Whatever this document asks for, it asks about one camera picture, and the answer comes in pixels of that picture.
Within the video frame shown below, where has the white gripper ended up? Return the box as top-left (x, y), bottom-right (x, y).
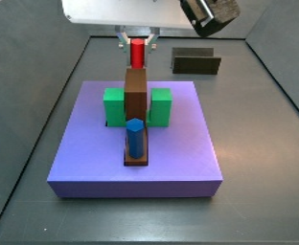
top-left (62, 0), bottom-right (193, 66)

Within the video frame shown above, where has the purple board block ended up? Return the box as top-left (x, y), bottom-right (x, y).
top-left (47, 81), bottom-right (224, 198)

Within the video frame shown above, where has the brown L-shaped block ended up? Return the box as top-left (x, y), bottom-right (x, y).
top-left (125, 68), bottom-right (149, 167)

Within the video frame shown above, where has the black U-shaped holder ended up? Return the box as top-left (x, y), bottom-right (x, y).
top-left (171, 48), bottom-right (222, 75)

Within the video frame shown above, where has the green U-shaped block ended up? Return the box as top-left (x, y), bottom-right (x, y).
top-left (105, 88), bottom-right (173, 127)

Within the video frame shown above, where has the blue hexagonal peg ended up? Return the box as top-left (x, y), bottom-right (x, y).
top-left (127, 118), bottom-right (145, 159)

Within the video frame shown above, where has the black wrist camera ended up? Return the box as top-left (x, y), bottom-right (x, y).
top-left (181, 0), bottom-right (241, 37)

